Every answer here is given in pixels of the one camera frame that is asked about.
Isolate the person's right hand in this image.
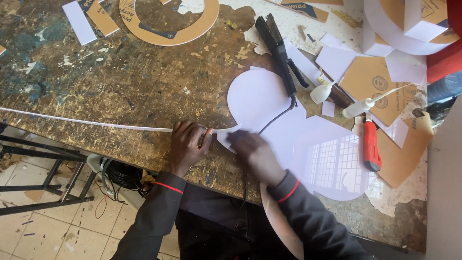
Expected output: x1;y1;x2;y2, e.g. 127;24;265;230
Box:
227;130;288;189

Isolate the person's left hand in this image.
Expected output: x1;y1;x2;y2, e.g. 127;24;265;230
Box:
168;120;214;177

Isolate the large white acrylic shaped sheet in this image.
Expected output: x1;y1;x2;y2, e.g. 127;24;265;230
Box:
217;69;372;260

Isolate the long white acrylic strip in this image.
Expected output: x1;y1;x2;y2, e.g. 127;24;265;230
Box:
0;107;242;135

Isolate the person's dark clothing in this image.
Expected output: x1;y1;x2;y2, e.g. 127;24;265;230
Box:
175;182;301;260

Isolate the small white squeeze bottle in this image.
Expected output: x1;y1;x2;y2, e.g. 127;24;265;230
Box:
310;81;337;105

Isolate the small white acrylic square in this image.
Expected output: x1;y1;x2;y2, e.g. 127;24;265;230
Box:
321;101;336;118

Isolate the black heating clamp tool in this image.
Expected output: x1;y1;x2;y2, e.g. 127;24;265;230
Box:
255;13;310;109

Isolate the white acrylic offcut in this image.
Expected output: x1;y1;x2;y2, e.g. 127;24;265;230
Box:
372;115;409;149
283;38;332;86
385;50;427;86
315;32;365;82

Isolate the dark brown bottle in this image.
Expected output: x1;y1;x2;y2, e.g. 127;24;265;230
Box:
317;69;353;109

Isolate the white needle-tip glue bottle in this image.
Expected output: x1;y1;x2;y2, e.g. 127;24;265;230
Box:
342;83;416;120

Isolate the red utility knife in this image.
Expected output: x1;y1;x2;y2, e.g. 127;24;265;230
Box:
362;114;382;172

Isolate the brown paper-coated acrylic sheet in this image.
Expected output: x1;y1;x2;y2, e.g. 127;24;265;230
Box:
339;56;416;127

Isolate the brown paper-coated acrylic bar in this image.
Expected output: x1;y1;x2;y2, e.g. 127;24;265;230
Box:
265;0;330;23

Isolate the peeled brown protective paper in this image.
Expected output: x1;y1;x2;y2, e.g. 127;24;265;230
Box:
375;110;434;189

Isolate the brown paper-coated acrylic offcut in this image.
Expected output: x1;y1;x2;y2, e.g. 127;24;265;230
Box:
77;0;120;37

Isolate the black metal stand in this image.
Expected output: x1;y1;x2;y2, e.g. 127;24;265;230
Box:
0;123;97;217

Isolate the large white channel letter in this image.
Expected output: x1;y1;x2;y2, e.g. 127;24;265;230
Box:
362;0;461;57

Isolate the white rectangular acrylic strip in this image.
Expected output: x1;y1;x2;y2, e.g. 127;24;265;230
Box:
62;1;97;46

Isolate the blue-grey bundle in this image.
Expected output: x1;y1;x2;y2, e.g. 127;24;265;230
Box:
427;70;462;105

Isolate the red panel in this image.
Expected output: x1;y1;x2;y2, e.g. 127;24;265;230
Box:
426;0;462;84

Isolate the black power cable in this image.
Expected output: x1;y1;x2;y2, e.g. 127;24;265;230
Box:
243;96;299;207

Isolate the coil of black cable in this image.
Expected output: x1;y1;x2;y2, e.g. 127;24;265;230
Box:
100;158;146;197

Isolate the brown paper-coated acrylic ring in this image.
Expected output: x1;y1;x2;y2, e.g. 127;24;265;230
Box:
119;0;220;47

